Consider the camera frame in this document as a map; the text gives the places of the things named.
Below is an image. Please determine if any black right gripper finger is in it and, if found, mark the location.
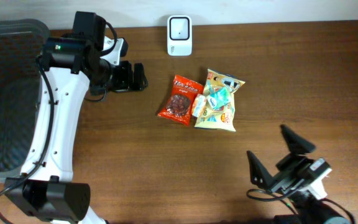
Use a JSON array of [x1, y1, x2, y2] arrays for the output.
[[247, 151, 274, 190], [280, 124, 316, 154]]

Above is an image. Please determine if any red orange snack bag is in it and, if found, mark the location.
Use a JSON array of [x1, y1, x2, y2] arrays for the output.
[[157, 75, 203, 126]]

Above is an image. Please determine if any small orange white packet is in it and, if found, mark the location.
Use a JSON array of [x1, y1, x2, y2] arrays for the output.
[[191, 94, 207, 118]]

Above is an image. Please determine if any cream yellow snack bag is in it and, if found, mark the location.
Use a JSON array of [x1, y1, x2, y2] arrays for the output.
[[195, 68, 245, 132]]

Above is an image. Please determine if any small teal snack packet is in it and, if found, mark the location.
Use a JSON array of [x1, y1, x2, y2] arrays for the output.
[[206, 87, 232, 110]]

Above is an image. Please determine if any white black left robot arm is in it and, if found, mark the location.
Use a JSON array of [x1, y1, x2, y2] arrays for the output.
[[2, 11, 148, 223]]

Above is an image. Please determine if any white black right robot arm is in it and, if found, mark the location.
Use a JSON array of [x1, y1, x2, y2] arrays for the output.
[[246, 124, 356, 223]]

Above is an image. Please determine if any white barcode scanner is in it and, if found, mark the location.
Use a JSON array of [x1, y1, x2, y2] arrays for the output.
[[167, 15, 193, 57]]

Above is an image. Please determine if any grey plastic mesh basket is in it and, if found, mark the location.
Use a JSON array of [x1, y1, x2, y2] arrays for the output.
[[0, 19, 50, 183]]

